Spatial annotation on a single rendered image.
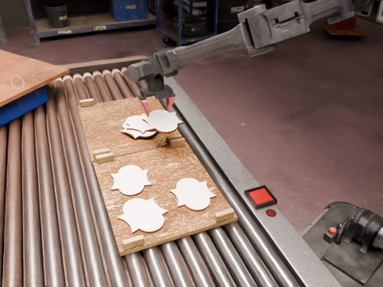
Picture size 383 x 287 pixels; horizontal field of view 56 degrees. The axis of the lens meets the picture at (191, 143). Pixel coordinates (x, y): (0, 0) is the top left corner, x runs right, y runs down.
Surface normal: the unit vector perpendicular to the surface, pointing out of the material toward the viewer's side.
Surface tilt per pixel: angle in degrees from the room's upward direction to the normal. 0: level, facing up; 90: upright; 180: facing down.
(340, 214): 0
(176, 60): 89
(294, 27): 75
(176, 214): 0
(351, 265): 0
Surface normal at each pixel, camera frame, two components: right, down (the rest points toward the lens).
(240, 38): -0.70, 0.39
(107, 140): 0.02, -0.82
